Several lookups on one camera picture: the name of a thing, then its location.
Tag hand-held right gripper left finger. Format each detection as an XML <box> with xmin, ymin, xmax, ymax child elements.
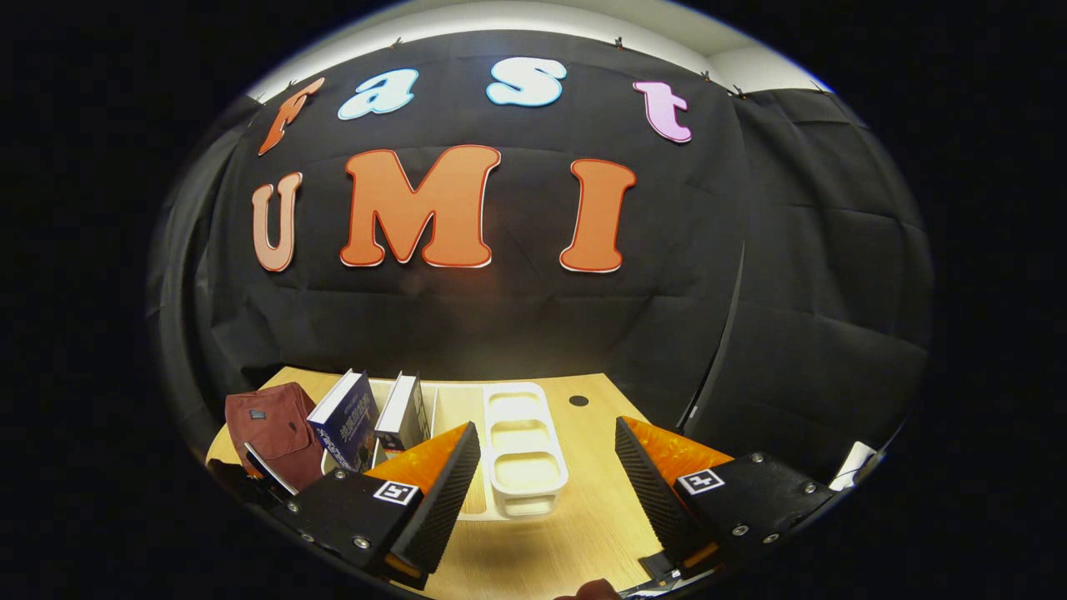
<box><xmin>275</xmin><ymin>421</ymin><xmax>483</xmax><ymax>591</ymax></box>

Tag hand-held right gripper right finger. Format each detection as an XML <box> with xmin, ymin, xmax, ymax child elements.
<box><xmin>615</xmin><ymin>415</ymin><xmax>837</xmax><ymax>576</ymax></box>

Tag maroon schoolbag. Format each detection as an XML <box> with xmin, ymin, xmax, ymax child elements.
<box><xmin>225</xmin><ymin>382</ymin><xmax>326</xmax><ymax>493</ymax></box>

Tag blue cover book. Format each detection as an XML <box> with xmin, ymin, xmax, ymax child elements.
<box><xmin>307</xmin><ymin>369</ymin><xmax>380</xmax><ymax>473</ymax></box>

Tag grey cover book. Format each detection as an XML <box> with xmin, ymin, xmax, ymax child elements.
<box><xmin>374</xmin><ymin>372</ymin><xmax>430</xmax><ymax>453</ymax></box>

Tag white plastic bookshelf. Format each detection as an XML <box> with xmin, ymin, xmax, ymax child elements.
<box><xmin>321</xmin><ymin>377</ymin><xmax>570</xmax><ymax>522</ymax></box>

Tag white object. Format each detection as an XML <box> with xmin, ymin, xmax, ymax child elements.
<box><xmin>829</xmin><ymin>442</ymin><xmax>878</xmax><ymax>491</ymax></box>

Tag row of backdrop clips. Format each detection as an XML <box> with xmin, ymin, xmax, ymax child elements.
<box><xmin>283</xmin><ymin>35</ymin><xmax>747</xmax><ymax>97</ymax></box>

